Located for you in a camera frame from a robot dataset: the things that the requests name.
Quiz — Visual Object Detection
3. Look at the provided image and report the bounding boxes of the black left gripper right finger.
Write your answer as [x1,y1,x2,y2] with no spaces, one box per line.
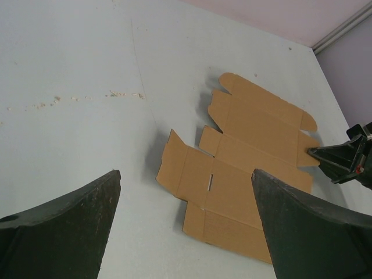
[251,169,371,278]

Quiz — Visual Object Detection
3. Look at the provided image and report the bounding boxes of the aluminium frame post right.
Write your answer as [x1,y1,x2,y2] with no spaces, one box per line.
[312,1,371,55]

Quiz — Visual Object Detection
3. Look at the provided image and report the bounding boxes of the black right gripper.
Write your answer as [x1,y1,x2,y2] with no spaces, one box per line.
[307,122,371,184]

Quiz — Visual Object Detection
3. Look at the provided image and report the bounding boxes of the brown cardboard box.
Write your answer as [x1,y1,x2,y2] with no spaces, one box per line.
[156,73,319,263]

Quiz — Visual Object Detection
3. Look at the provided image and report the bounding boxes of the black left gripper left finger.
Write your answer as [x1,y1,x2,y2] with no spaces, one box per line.
[1,170,121,278]

